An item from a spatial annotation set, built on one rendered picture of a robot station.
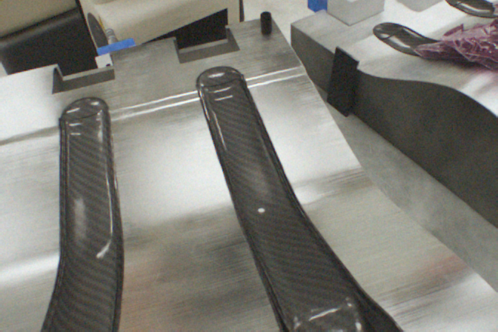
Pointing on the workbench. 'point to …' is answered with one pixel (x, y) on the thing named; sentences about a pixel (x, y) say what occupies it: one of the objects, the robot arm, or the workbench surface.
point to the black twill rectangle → (342, 81)
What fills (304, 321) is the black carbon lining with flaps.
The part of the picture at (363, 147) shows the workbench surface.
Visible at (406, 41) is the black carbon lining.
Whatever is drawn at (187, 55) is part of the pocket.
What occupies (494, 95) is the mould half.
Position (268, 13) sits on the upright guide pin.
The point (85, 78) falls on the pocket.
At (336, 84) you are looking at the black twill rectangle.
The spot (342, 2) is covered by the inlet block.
